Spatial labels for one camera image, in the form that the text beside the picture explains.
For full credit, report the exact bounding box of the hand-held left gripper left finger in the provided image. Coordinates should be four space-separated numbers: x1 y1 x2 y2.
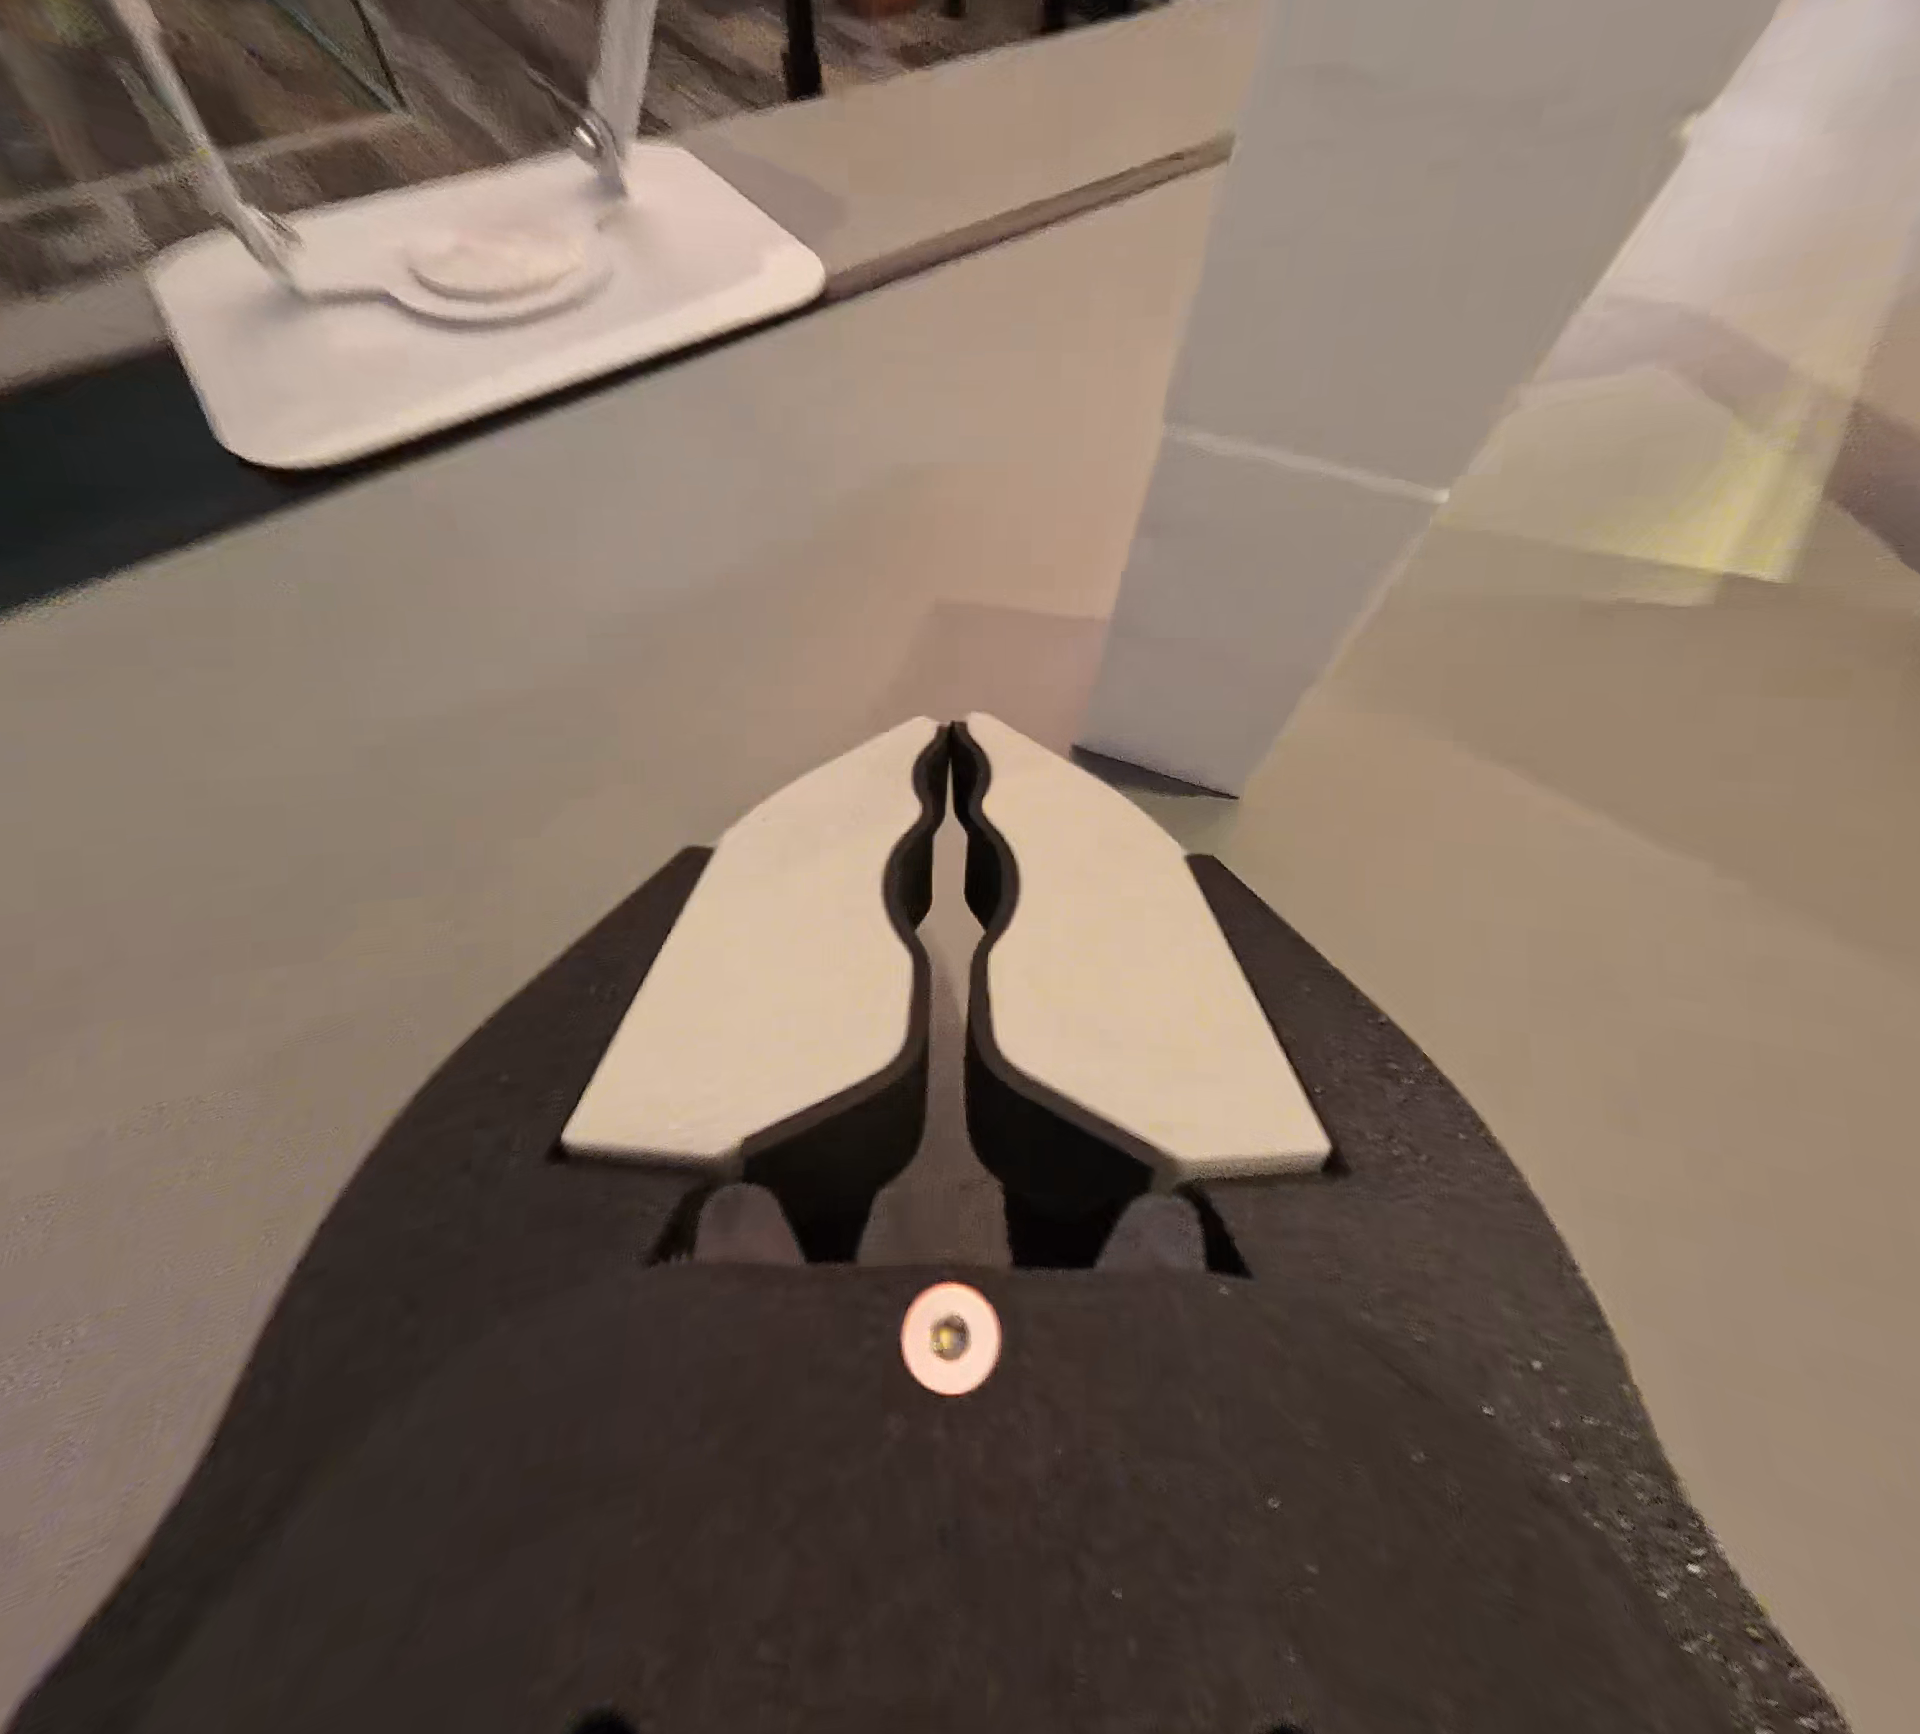
560 714 959 1266

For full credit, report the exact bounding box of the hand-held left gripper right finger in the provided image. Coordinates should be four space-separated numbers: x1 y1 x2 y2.
952 710 1335 1268

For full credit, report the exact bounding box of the wooden board document stand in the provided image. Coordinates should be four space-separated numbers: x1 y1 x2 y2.
0 0 918 471

